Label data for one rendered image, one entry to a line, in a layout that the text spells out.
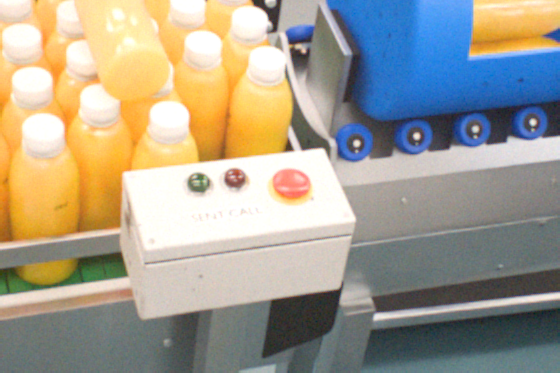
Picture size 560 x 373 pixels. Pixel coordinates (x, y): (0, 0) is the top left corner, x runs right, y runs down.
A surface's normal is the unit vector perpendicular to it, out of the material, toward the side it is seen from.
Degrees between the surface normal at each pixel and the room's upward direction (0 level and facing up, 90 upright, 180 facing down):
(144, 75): 89
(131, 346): 90
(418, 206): 70
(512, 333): 0
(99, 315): 90
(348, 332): 90
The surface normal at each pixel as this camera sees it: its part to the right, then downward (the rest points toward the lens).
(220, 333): 0.28, 0.69
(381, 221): 0.30, 0.41
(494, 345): 0.11, -0.72
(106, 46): -0.64, -0.37
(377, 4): -0.95, 0.11
